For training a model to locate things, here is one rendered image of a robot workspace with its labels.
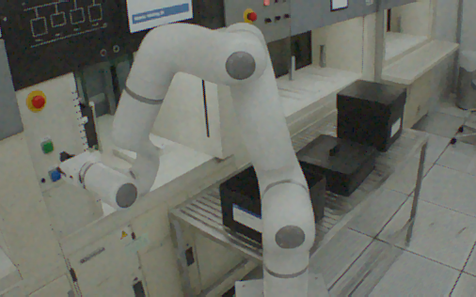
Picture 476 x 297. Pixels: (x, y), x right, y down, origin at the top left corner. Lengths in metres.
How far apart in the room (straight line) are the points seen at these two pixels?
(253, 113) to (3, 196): 0.81
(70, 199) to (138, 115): 0.64
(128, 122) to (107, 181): 0.16
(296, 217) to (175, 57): 0.41
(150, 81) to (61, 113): 0.55
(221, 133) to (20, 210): 0.86
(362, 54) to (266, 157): 2.09
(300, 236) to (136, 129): 0.42
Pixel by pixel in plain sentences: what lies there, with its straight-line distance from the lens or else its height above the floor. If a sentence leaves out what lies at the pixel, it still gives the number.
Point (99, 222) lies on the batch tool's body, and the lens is 1.56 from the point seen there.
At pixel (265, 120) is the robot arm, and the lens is 0.88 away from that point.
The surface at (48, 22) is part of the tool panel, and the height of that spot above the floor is 1.57.
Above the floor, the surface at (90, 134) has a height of 1.00.
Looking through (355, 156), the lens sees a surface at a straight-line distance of 1.84.
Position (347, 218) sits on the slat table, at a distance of 1.63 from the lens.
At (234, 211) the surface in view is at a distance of 1.51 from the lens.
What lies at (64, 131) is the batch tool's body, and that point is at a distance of 1.38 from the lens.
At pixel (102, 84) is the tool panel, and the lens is 2.48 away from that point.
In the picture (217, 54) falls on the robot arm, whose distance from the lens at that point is 0.77.
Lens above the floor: 1.71
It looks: 26 degrees down
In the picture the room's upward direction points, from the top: 4 degrees counter-clockwise
